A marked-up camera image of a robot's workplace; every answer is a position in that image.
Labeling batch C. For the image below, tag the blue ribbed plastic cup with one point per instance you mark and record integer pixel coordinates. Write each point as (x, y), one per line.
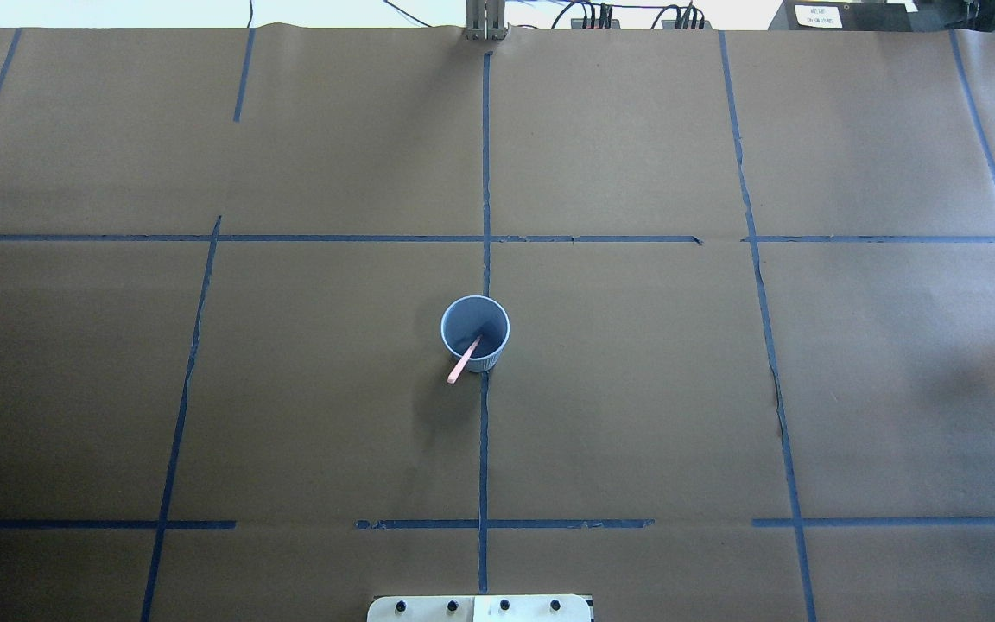
(468, 317)

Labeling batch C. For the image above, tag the pink chopstick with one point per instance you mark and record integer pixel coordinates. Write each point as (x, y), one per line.
(461, 364)

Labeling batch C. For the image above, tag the black box with white label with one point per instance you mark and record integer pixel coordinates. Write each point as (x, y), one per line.
(851, 16)

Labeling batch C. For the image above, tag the right black cable connector block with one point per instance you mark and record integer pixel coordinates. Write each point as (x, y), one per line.
(682, 17)

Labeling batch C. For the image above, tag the black cable connector block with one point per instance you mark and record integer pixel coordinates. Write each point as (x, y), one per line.
(594, 16)
(682, 17)

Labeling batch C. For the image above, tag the left black cable connector block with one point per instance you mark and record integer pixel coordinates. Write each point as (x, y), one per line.
(594, 16)

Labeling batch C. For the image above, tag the aluminium frame post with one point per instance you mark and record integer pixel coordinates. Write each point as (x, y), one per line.
(485, 20)

